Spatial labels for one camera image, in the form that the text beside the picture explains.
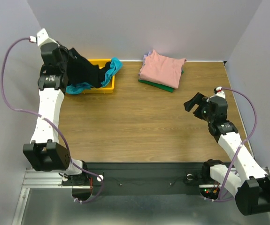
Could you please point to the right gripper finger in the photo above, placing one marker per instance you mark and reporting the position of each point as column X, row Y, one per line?
column 196, row 100
column 200, row 112

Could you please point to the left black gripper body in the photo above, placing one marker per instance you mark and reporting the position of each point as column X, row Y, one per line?
column 64, row 63

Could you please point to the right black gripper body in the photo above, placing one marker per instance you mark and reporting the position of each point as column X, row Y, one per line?
column 197, row 107

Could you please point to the black t-shirt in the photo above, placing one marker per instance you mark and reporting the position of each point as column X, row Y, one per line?
column 80, row 70

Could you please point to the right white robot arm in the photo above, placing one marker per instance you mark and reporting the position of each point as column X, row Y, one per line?
column 244, row 179

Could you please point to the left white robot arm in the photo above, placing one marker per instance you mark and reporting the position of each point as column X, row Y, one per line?
column 44, row 152

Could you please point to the green folded t-shirt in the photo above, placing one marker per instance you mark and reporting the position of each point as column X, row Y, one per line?
column 158, row 85

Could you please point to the pink folded t-shirt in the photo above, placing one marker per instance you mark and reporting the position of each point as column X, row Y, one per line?
column 156, row 61

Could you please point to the yellow plastic bin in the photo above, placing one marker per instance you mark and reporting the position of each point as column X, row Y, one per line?
column 104, row 90

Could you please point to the teal t-shirt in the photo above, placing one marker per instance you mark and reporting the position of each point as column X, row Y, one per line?
column 114, row 66

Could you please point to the lavender folded t-shirt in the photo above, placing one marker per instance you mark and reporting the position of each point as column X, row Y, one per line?
column 145, row 56

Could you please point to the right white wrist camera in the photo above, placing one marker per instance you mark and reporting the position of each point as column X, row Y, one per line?
column 219, row 92

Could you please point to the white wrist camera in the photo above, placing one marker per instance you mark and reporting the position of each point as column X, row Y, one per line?
column 219, row 92
column 41, row 38

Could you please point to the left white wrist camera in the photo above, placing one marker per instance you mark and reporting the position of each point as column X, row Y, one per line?
column 41, row 38

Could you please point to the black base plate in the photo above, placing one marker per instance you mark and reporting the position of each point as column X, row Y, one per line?
column 153, row 178

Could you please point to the aluminium frame rail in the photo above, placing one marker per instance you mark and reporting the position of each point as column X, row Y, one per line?
column 40, row 180

